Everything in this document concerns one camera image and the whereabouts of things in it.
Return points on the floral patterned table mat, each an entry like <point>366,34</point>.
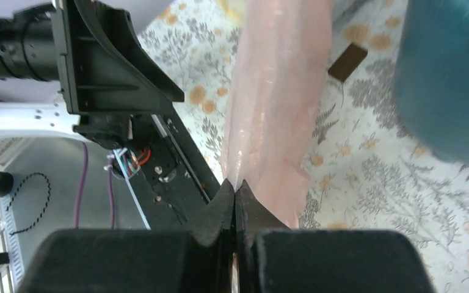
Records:
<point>367,171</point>

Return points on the dark brown wooden block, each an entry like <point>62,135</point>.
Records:
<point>347,62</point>

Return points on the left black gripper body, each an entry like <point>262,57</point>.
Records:
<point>105,76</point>

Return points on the teal plastic trash bin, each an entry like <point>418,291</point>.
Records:
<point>431,79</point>

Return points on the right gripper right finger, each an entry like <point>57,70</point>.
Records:
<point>274,258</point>

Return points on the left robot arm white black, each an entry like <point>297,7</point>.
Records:
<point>31,100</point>

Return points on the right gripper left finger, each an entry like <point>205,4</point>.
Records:
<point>195,257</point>

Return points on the pink plastic trash bag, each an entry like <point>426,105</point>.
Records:
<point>277,82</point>

